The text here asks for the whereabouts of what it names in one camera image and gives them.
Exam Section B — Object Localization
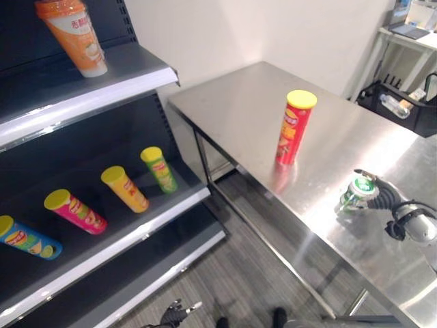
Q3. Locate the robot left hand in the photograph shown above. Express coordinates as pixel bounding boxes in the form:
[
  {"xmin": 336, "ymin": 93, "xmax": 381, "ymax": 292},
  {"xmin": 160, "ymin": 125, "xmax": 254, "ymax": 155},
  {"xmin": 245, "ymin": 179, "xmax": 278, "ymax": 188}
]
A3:
[{"xmin": 159, "ymin": 299, "xmax": 203, "ymax": 328}]

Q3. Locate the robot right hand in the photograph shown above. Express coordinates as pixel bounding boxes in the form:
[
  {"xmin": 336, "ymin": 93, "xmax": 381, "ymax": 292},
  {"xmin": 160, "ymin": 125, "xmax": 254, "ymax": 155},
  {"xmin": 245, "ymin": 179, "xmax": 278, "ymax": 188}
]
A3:
[{"xmin": 354, "ymin": 168, "xmax": 407, "ymax": 211}]

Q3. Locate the green drink can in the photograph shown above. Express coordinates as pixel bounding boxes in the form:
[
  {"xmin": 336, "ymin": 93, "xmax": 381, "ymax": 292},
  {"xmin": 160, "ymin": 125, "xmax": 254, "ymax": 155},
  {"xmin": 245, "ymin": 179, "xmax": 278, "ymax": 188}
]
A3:
[{"xmin": 335, "ymin": 177, "xmax": 377, "ymax": 215}]

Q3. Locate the stainless steel table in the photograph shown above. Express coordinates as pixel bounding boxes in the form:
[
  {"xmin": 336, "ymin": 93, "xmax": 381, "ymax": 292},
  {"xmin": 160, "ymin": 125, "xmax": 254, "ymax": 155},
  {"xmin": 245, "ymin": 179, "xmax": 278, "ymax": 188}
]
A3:
[{"xmin": 166, "ymin": 60, "xmax": 437, "ymax": 328}]

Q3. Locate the clear plastic bottle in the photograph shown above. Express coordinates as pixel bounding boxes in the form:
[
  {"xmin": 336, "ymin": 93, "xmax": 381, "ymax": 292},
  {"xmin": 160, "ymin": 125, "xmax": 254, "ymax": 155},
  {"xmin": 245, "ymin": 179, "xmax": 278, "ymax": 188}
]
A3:
[{"xmin": 379, "ymin": 94, "xmax": 412, "ymax": 120}]

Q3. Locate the black storage crate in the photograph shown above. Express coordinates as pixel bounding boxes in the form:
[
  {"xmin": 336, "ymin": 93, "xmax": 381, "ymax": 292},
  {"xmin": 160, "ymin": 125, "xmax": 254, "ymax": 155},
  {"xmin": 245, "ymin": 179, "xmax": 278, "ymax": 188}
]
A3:
[{"xmin": 356, "ymin": 72, "xmax": 437, "ymax": 139}]

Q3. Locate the red chip can yellow lid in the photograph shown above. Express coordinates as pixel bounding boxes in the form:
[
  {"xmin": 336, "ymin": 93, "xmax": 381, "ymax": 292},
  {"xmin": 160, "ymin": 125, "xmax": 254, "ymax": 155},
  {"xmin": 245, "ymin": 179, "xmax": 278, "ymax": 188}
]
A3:
[{"xmin": 274, "ymin": 90, "xmax": 318, "ymax": 166}]

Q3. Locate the orange chip can yellow lid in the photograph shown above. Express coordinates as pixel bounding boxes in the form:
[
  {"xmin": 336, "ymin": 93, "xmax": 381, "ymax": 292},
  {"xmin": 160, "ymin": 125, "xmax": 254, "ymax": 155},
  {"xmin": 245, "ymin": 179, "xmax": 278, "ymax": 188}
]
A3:
[{"xmin": 100, "ymin": 165, "xmax": 150, "ymax": 215}]

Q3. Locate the pink chip can yellow lid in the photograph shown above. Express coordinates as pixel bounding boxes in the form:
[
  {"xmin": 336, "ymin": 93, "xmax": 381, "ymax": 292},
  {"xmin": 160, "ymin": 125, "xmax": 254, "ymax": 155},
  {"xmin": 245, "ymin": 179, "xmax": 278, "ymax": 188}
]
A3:
[{"xmin": 43, "ymin": 189, "xmax": 109, "ymax": 236}]

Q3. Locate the green chip can yellow lid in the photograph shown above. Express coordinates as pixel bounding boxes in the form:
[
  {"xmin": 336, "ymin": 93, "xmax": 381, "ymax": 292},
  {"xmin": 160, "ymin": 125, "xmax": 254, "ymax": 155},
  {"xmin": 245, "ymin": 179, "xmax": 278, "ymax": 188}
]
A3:
[{"xmin": 140, "ymin": 146, "xmax": 179, "ymax": 195}]

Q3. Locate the white desk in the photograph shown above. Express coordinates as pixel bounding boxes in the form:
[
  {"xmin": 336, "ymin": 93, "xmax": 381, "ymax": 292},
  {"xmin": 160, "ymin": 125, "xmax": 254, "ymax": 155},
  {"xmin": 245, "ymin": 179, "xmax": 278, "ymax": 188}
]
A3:
[{"xmin": 347, "ymin": 26, "xmax": 437, "ymax": 102}]

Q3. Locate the blue chip can yellow lid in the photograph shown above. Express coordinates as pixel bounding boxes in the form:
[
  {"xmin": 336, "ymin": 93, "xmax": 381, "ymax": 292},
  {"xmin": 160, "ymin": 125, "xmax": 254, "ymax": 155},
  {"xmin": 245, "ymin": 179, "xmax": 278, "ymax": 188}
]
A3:
[{"xmin": 0, "ymin": 215, "xmax": 64, "ymax": 262}]

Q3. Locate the grey laptop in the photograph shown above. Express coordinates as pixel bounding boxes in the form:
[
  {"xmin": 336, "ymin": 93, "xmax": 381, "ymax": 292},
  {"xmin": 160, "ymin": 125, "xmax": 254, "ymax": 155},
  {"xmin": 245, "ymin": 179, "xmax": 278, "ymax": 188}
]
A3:
[{"xmin": 389, "ymin": 22, "xmax": 432, "ymax": 37}]

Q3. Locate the grey metal shelf unit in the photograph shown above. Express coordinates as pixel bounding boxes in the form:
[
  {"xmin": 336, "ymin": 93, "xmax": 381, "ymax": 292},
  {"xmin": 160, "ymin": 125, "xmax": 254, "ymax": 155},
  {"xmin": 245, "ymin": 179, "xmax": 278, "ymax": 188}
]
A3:
[{"xmin": 0, "ymin": 0, "xmax": 229, "ymax": 328}]

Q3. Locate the orange milk tea cup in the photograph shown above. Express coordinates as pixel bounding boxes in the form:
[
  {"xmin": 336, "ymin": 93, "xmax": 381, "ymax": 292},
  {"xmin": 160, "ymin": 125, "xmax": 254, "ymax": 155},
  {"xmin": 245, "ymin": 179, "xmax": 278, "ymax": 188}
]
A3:
[{"xmin": 34, "ymin": 0, "xmax": 109, "ymax": 79}]

